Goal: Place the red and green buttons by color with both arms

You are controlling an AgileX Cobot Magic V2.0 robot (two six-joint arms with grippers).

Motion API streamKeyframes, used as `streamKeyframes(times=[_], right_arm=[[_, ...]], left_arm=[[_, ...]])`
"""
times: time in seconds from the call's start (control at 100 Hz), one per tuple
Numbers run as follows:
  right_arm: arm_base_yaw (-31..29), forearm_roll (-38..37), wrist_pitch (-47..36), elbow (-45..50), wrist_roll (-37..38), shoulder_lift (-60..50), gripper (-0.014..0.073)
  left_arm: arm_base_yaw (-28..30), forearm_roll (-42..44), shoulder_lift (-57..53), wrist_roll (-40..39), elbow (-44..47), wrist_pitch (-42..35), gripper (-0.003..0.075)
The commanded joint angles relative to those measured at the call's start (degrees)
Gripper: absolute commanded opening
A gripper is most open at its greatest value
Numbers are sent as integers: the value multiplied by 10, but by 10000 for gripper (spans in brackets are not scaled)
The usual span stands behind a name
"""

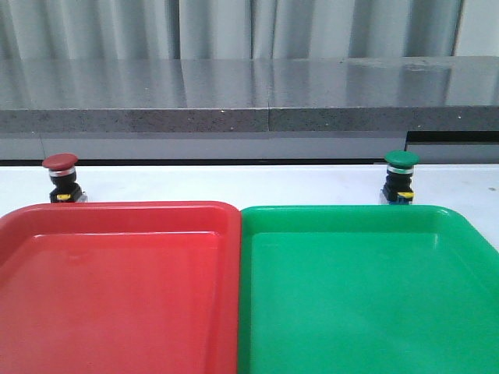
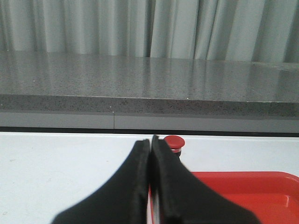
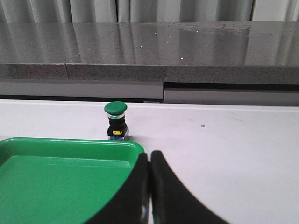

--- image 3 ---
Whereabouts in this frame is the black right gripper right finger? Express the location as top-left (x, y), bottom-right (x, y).
top-left (150, 151), bottom-right (227, 224)

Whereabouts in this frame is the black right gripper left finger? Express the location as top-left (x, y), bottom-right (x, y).
top-left (86, 153), bottom-right (150, 224)

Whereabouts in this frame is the green mushroom push button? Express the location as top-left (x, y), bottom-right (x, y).
top-left (104, 101), bottom-right (129, 140)

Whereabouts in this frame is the green plastic tray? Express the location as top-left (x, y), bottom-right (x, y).
top-left (0, 138), bottom-right (145, 224)

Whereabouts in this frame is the grey granite counter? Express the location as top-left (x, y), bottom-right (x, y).
top-left (0, 21), bottom-right (299, 105)

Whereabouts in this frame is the white curtain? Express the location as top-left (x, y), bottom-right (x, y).
top-left (0, 0), bottom-right (299, 23)

